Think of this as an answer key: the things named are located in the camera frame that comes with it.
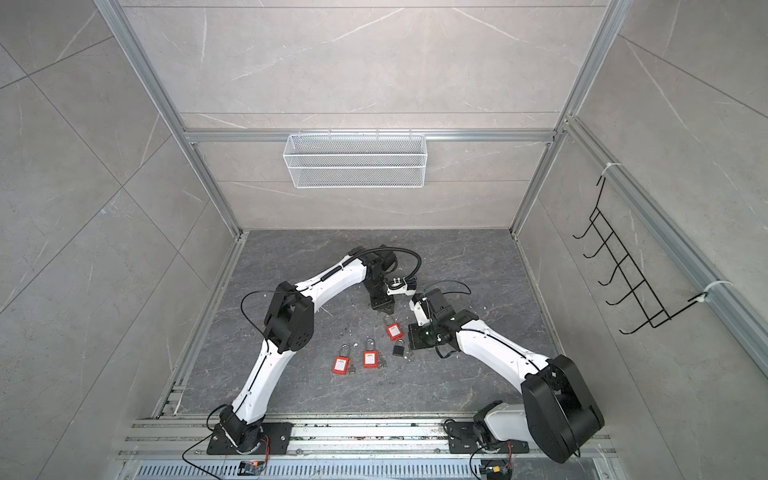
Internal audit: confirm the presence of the aluminium frame left rail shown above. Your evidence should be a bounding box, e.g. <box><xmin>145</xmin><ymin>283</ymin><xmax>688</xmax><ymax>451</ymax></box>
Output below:
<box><xmin>151</xmin><ymin>232</ymin><xmax>248</xmax><ymax>419</ymax></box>

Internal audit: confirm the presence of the black wire hook rack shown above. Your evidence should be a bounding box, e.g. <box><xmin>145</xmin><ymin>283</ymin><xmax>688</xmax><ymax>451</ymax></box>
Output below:
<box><xmin>572</xmin><ymin>176</ymin><xmax>710</xmax><ymax>336</ymax></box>

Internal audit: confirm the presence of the slotted cable duct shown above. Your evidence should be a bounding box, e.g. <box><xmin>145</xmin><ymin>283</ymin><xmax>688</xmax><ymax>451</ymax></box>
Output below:
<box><xmin>134</xmin><ymin>458</ymin><xmax>480</xmax><ymax>479</ymax></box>

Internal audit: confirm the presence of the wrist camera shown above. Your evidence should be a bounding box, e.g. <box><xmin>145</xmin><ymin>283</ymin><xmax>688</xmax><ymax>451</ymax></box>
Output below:
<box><xmin>387</xmin><ymin>277</ymin><xmax>417</xmax><ymax>296</ymax></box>
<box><xmin>409</xmin><ymin>293</ymin><xmax>431</xmax><ymax>327</ymax></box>

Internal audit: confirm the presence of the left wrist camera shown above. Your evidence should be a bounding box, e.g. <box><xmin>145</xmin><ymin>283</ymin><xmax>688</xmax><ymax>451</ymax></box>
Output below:
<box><xmin>387</xmin><ymin>277</ymin><xmax>417</xmax><ymax>296</ymax></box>

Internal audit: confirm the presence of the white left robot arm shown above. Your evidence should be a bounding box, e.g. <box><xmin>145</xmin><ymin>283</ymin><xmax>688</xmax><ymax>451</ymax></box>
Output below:
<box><xmin>206</xmin><ymin>245</ymin><xmax>422</xmax><ymax>455</ymax></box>

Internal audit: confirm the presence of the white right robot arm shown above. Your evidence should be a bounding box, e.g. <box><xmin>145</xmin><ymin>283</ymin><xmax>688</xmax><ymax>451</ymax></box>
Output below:
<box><xmin>408</xmin><ymin>288</ymin><xmax>605</xmax><ymax>463</ymax></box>

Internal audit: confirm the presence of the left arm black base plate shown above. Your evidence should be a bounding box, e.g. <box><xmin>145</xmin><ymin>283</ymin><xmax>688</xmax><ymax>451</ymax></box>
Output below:
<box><xmin>206</xmin><ymin>422</ymin><xmax>293</xmax><ymax>455</ymax></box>

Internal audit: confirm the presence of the red padlock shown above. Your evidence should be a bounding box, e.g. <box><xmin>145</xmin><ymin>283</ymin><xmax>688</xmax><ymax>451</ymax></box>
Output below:
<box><xmin>363</xmin><ymin>338</ymin><xmax>386</xmax><ymax>369</ymax></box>
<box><xmin>331</xmin><ymin>343</ymin><xmax>356</xmax><ymax>376</ymax></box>
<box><xmin>383</xmin><ymin>316</ymin><xmax>404</xmax><ymax>342</ymax></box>

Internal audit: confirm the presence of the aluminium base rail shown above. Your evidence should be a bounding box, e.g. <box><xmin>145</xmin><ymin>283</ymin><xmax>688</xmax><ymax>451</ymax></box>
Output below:
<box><xmin>116</xmin><ymin>413</ymin><xmax>616</xmax><ymax>460</ymax></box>

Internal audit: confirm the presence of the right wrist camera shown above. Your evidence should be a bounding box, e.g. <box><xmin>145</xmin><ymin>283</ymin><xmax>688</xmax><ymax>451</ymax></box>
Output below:
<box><xmin>409</xmin><ymin>293</ymin><xmax>431</xmax><ymax>327</ymax></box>

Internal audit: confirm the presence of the white wire mesh basket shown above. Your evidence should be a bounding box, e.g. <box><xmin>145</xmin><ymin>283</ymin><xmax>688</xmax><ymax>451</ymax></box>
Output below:
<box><xmin>283</xmin><ymin>133</ymin><xmax>428</xmax><ymax>189</ymax></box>

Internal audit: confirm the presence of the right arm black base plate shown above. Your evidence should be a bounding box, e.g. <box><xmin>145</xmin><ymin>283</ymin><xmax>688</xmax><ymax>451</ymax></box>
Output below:
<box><xmin>442</xmin><ymin>419</ymin><xmax>530</xmax><ymax>454</ymax></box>

